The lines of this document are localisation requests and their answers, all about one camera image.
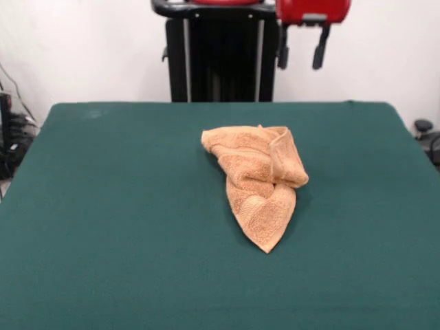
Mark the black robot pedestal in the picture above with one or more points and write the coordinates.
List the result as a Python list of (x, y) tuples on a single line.
[(223, 51)]

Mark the dark green table cloth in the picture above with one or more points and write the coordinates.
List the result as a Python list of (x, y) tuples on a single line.
[(103, 223)]

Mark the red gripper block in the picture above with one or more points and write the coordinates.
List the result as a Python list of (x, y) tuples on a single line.
[(309, 8)]

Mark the orange terry towel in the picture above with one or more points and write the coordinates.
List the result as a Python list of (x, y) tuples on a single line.
[(261, 172)]

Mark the black electronics box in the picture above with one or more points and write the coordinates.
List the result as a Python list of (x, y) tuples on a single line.
[(5, 137)]

